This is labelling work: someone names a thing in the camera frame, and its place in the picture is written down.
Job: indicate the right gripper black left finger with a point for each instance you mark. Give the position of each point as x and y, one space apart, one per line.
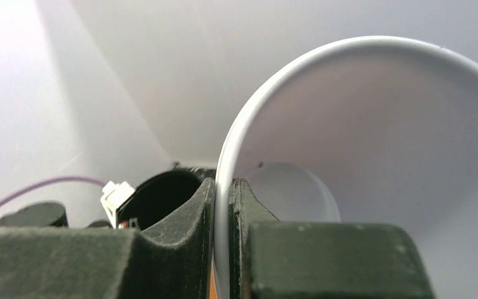
170 259

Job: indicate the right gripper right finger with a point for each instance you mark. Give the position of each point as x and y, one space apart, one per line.
270 258

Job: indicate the grey white bucket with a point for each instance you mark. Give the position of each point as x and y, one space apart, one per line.
367 129

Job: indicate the orange bucket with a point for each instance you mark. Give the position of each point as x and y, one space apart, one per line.
212 287

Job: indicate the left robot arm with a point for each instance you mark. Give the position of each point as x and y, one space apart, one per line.
40 214

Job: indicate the black bucket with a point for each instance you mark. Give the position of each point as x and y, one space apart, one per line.
160 195

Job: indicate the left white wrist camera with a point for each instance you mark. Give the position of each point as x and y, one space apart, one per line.
115 196

